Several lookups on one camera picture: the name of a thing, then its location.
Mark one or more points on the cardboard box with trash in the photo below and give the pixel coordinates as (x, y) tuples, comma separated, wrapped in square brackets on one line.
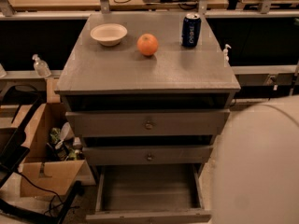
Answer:
[(43, 172)]

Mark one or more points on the grey drawer cabinet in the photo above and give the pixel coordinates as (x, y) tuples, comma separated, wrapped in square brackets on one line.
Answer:
[(97, 78)]

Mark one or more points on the small white pump bottle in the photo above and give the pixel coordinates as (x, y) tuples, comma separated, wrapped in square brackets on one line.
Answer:
[(227, 47)]

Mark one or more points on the grey drawer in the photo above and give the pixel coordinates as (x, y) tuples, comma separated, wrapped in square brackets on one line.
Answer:
[(130, 123), (149, 194), (146, 155)]

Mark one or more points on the grey top drawer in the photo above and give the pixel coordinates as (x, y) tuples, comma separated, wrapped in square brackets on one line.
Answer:
[(130, 123)]

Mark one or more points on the grey bottom drawer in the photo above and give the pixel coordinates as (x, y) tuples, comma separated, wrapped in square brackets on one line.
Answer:
[(149, 194)]

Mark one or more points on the black stand frame left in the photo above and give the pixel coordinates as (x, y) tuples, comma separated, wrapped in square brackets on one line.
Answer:
[(12, 153)]

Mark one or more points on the white bowl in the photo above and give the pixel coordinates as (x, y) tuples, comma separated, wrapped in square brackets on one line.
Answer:
[(109, 34)]

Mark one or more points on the orange fruit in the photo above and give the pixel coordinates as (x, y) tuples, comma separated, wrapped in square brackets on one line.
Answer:
[(147, 44)]

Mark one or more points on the grey middle drawer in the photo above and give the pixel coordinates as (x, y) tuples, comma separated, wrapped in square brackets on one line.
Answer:
[(146, 155)]

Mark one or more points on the blue soda can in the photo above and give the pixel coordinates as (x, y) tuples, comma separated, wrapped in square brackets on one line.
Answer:
[(190, 30)]

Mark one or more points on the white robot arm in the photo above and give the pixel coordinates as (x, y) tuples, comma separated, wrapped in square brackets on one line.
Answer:
[(256, 178)]

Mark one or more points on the clear pump bottle left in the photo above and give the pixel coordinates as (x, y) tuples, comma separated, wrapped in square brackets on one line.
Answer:
[(41, 66)]

